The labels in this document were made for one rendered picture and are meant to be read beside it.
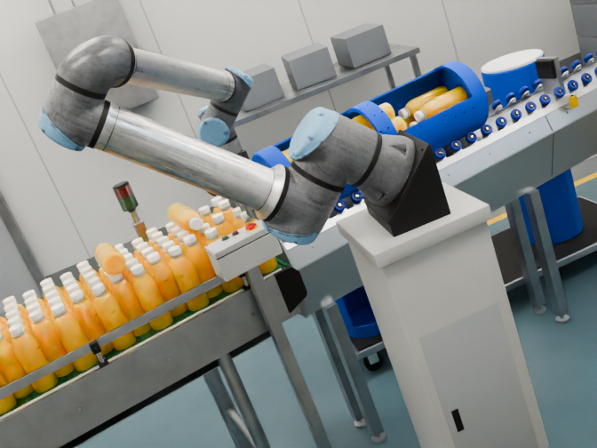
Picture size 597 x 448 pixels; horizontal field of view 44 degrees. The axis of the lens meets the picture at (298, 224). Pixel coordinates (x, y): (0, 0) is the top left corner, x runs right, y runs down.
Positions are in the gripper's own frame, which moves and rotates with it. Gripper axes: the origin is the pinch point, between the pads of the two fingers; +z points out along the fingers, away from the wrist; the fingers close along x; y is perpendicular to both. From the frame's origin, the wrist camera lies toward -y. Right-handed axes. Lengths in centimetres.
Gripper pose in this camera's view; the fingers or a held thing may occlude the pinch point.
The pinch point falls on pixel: (246, 213)
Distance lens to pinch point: 238.7
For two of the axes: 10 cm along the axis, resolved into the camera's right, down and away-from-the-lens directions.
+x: -4.1, -1.8, 8.9
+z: 3.3, 8.8, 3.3
